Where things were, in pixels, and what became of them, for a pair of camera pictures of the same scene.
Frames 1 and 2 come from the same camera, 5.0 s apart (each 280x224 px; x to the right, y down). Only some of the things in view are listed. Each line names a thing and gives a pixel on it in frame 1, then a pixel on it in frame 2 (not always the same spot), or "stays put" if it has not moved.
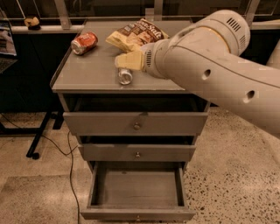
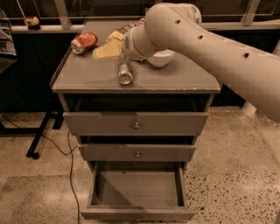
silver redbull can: x=124 y=75 stays put
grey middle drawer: x=136 y=152 stays put
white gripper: x=148 y=58 to x=127 y=44
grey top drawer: x=136 y=123 stays put
